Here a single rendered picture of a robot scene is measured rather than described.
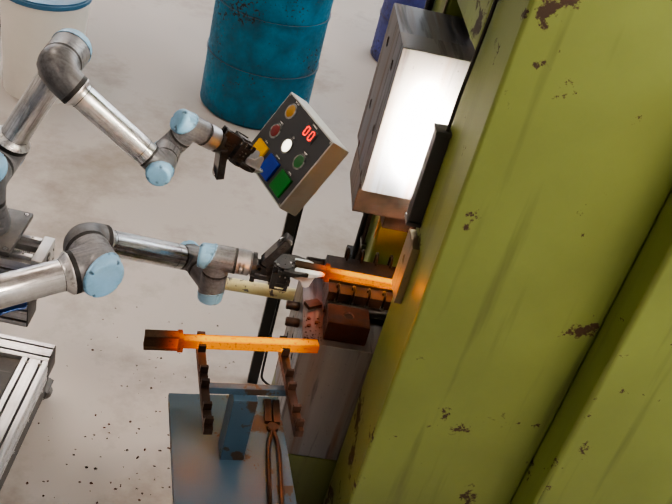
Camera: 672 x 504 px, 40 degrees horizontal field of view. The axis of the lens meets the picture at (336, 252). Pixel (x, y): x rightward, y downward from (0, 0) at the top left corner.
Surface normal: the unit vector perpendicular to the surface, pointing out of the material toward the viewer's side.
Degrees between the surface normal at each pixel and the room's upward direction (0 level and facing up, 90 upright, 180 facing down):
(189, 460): 0
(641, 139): 90
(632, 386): 90
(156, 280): 0
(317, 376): 90
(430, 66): 90
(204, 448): 0
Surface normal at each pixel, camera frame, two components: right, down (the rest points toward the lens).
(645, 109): 0.02, 0.58
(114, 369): 0.22, -0.80
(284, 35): 0.28, 0.60
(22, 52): -0.25, 0.56
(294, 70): 0.55, 0.58
